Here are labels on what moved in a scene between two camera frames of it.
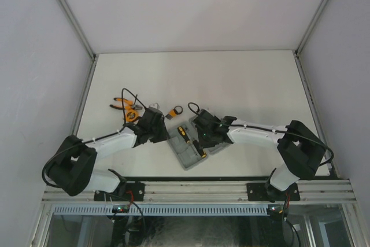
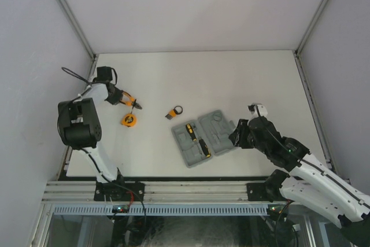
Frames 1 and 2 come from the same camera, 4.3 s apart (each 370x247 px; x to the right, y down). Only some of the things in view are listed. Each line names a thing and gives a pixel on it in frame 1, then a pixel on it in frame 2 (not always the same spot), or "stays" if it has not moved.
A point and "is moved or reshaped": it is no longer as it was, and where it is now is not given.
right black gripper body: (205, 139) -> (245, 139)
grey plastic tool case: (187, 154) is moved or reshaped
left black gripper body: (158, 133) -> (114, 97)
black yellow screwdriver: (200, 150) is moved or reshaped
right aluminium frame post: (296, 52) stays
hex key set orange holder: (177, 110) stays
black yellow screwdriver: (183, 134) -> (191, 131)
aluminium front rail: (315, 191) stays
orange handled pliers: (129, 104) is moved or reshaped
